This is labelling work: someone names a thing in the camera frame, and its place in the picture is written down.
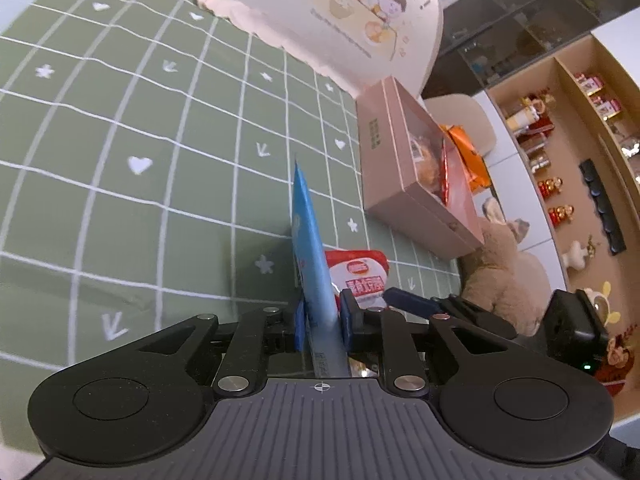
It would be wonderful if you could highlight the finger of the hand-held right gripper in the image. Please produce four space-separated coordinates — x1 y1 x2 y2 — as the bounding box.
384 287 519 342

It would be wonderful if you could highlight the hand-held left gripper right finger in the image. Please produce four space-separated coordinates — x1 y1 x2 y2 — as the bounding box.
339 289 507 397

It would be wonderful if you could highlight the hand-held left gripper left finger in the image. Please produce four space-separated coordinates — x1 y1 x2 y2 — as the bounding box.
135 304 307 397

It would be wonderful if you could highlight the red packet with white label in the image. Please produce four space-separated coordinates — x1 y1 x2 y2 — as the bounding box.
324 248 390 309

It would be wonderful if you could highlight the blue snack packet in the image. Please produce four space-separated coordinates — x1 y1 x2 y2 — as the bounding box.
290 159 347 379

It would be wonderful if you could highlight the pink cardboard box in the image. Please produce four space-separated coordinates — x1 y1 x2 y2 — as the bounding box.
357 76 484 261

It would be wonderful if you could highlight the rabbit ear figurine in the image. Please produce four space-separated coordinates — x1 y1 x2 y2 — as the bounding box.
581 281 622 327

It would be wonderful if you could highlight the white mushroom figurine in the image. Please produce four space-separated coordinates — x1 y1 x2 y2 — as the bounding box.
561 240 594 274

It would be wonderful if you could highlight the beige plush toy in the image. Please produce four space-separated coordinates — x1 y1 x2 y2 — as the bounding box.
459 197 552 337

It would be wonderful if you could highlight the red gold figurine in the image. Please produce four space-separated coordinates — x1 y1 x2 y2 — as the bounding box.
547 204 577 229
537 177 566 199

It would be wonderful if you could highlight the black strip with discs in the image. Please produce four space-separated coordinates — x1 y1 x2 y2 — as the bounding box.
578 158 628 256

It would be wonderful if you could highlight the thin red packet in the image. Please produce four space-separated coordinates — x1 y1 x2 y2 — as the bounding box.
439 137 452 207

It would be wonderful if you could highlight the wrapped bread stick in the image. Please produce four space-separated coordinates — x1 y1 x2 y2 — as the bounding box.
409 129 447 197

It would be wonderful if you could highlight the orange snack packet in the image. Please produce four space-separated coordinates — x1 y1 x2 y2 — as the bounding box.
439 124 494 194

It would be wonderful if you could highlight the wooden display shelf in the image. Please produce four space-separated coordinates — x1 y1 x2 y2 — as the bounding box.
486 34 640 413

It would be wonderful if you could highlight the beige chair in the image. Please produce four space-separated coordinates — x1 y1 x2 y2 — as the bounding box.
424 94 497 162

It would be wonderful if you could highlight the cream bottle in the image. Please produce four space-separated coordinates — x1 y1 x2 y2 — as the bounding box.
505 109 537 132

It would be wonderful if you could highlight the green grid tablecloth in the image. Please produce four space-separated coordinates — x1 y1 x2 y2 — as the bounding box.
0 0 462 413

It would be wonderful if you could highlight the pink cartoon paper bag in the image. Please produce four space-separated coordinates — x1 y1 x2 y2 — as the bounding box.
176 0 445 101

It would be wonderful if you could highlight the dark glass cabinet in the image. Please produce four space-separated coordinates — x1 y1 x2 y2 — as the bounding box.
421 0 640 102

